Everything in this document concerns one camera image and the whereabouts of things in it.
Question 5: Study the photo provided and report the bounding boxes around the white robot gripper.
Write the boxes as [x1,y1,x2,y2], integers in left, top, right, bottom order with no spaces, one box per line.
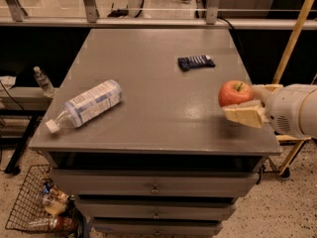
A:
[222,84,317,138]

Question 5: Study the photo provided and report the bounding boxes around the red apple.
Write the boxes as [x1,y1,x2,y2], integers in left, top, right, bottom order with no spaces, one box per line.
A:
[218,80,254,107]

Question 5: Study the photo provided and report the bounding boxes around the grey drawer cabinet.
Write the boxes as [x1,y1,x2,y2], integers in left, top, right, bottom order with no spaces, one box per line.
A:
[31,29,279,238]

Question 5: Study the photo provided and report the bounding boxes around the clear plastic water bottle lying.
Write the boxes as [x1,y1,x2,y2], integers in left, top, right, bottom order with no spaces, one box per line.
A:
[46,79,123,134]

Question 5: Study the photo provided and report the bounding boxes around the small upright water bottle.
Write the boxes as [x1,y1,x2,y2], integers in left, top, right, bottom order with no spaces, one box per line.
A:
[34,66,54,98]

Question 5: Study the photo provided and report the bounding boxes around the snack bags in basket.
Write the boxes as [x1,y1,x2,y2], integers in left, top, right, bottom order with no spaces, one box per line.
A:
[40,182,70,216]

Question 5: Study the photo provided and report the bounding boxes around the grey side shelf bench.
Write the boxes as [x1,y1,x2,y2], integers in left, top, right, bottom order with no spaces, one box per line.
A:
[0,86,53,176]

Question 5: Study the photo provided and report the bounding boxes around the metal railing with posts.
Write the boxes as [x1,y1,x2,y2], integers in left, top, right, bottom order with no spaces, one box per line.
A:
[1,0,316,30]

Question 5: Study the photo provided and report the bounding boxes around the bottle in wire basket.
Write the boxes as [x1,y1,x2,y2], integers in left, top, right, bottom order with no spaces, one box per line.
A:
[28,215,78,233]

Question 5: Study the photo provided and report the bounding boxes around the black wire basket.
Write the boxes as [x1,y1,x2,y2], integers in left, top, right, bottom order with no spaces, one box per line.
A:
[6,165,80,233]

